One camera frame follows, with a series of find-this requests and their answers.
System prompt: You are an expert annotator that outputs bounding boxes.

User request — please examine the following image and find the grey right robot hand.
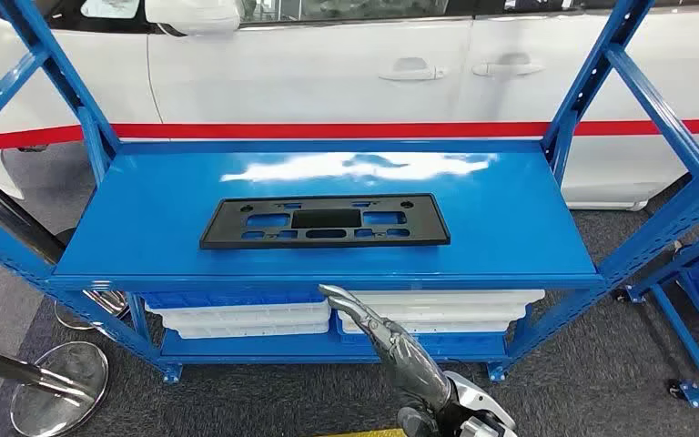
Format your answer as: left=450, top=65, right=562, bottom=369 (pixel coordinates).
left=318, top=283, right=453, bottom=416

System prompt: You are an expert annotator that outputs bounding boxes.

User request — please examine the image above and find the black plastic plate frame part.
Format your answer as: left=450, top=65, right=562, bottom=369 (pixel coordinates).
left=198, top=193, right=451, bottom=251

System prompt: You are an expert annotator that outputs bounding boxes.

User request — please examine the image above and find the blue steel shelf rack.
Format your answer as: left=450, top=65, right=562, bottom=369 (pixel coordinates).
left=0, top=0, right=699, bottom=387

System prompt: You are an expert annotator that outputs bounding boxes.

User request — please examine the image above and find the yellow floor tape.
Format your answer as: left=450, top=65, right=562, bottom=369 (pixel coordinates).
left=319, top=428, right=409, bottom=437

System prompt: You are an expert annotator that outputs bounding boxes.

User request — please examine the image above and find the red barrier belt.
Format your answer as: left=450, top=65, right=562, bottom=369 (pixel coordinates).
left=0, top=118, right=699, bottom=153

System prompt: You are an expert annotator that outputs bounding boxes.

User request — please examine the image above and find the white car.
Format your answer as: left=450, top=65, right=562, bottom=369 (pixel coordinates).
left=0, top=0, right=699, bottom=212

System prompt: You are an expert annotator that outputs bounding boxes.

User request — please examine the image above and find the chrome base stanchion post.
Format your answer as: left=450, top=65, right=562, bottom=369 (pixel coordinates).
left=0, top=336, right=110, bottom=437
left=0, top=158, right=130, bottom=331

